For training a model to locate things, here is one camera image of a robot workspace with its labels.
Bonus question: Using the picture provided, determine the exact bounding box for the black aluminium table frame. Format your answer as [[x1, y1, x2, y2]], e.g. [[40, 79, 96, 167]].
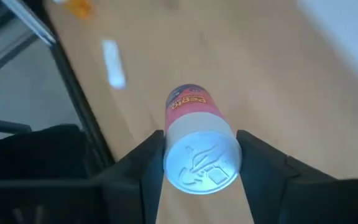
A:
[[40, 0, 116, 170]]

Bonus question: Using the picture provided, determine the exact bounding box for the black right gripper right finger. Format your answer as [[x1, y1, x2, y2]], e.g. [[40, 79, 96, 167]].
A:
[[236, 129, 301, 224]]

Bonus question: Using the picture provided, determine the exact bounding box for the orange pill bottle white cap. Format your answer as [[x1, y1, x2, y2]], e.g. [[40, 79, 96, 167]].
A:
[[65, 0, 93, 20]]

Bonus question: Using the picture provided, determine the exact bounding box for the silver frame bracket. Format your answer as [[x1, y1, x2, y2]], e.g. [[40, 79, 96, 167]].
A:
[[1, 0, 57, 46]]

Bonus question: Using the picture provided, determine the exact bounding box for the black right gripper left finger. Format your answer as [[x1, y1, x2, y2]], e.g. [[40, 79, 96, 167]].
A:
[[99, 129, 167, 224]]

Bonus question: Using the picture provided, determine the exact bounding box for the pink Pepto bottle white cap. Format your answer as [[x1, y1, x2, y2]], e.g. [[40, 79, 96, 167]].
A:
[[163, 83, 242, 195]]

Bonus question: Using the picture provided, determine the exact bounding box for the white gauze roll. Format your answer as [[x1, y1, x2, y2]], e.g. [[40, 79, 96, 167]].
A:
[[101, 39, 127, 90]]

